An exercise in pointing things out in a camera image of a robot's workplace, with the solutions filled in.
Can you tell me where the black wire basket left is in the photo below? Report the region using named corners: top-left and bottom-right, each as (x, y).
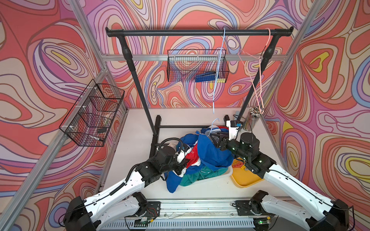
top-left (59, 80), bottom-right (125, 147)

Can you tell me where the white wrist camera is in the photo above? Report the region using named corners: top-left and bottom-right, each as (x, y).
top-left (225, 120), bottom-right (242, 141)
top-left (177, 144), bottom-right (191, 164)

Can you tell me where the red clothespin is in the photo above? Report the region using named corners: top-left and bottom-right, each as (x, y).
top-left (232, 159), bottom-right (245, 169)

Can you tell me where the blue red white jacket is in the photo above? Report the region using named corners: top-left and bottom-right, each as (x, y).
top-left (165, 128), bottom-right (234, 193)

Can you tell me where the blue object in back basket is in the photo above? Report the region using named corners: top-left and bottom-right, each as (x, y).
top-left (195, 72), bottom-right (216, 82)

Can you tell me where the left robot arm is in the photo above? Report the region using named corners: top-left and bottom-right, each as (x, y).
top-left (62, 144), bottom-right (191, 231)

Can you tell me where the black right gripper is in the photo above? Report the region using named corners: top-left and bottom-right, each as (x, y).
top-left (209, 131), bottom-right (250, 162)

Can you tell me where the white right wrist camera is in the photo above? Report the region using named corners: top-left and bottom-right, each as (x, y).
top-left (225, 120), bottom-right (242, 141)

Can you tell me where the pink plastic hanger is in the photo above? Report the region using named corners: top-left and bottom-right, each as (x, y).
top-left (238, 28), bottom-right (272, 115)

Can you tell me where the cup of pencils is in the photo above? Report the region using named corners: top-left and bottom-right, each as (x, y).
top-left (243, 106), bottom-right (263, 132)

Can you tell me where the black clothes rack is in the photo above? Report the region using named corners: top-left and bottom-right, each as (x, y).
top-left (105, 27), bottom-right (294, 157)

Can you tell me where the pink patterned kids jacket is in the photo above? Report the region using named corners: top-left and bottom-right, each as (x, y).
top-left (168, 140), bottom-right (183, 151)

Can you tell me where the yellow plastic tray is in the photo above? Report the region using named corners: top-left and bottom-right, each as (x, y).
top-left (231, 167), bottom-right (263, 188)

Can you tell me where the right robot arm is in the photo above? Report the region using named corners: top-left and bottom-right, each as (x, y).
top-left (212, 132), bottom-right (350, 231)

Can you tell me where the light blue hanger green jacket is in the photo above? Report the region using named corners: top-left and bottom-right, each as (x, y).
top-left (212, 28), bottom-right (225, 114)

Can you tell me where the black wire basket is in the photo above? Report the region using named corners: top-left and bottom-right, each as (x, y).
top-left (59, 80), bottom-right (125, 147)
top-left (167, 49), bottom-right (229, 83)

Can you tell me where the black wire basket back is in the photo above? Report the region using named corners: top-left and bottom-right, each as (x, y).
top-left (167, 49), bottom-right (229, 83)

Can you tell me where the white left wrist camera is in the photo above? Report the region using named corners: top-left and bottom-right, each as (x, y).
top-left (177, 144), bottom-right (191, 164)

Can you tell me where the green kids jacket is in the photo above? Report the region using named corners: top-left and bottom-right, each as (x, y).
top-left (179, 166), bottom-right (229, 187)

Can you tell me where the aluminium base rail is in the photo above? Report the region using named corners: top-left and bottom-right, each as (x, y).
top-left (98, 197), bottom-right (304, 231)

